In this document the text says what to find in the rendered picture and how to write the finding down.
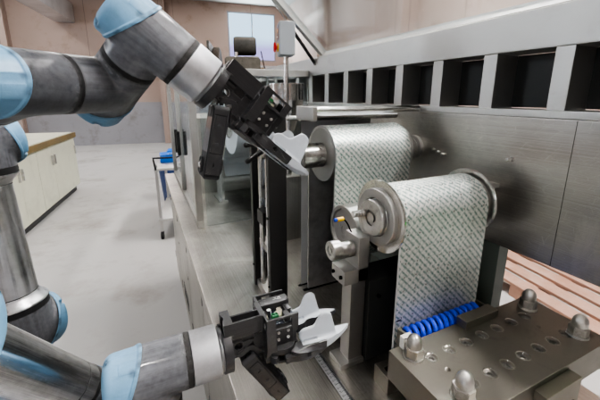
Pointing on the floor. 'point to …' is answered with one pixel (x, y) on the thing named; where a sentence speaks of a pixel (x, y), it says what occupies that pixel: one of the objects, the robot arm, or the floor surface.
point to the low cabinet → (45, 175)
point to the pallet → (551, 283)
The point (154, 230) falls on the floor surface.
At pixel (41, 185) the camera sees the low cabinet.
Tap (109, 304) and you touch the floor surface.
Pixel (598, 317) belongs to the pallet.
